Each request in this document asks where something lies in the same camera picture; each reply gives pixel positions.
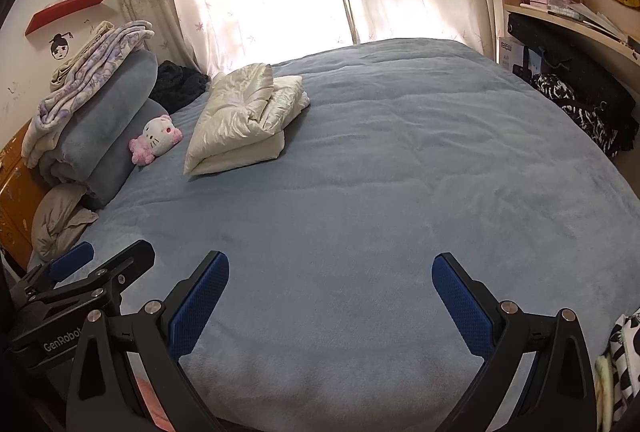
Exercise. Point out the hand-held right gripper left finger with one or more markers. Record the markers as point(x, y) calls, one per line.
point(200, 307)

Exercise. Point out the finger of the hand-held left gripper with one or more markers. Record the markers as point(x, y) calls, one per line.
point(125, 262)
point(72, 258)

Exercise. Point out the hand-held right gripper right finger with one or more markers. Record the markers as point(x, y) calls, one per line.
point(462, 307)

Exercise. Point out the white puffer jacket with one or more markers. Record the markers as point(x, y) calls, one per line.
point(235, 122)

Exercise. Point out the beige pillow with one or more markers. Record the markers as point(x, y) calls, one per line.
point(57, 217)

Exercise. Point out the orange wooden headboard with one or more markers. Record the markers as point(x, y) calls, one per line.
point(15, 202)

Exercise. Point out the white pink cat plush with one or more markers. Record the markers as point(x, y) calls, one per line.
point(157, 137)

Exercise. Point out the folded blue-grey blanket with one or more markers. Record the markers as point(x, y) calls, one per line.
point(105, 127)

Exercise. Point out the black white printed cloth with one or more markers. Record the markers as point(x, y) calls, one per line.
point(625, 352)

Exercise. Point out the black fuzzy cloth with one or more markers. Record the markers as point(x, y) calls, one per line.
point(177, 82)

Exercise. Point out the purple floral blanket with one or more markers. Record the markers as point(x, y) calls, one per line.
point(90, 62)

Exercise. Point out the black white patterned garment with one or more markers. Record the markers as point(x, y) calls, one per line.
point(580, 112)

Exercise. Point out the blue white box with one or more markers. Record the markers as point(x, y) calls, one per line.
point(534, 60)

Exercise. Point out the white cardboard box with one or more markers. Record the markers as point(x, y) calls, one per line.
point(507, 52)

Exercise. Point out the black bag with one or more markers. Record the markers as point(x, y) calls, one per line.
point(560, 47)

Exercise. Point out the pile of papers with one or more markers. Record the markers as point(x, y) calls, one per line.
point(595, 20)

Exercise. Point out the face wall sticker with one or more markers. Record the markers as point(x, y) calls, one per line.
point(60, 48)

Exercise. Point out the red wall shelf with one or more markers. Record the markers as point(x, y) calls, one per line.
point(65, 10)

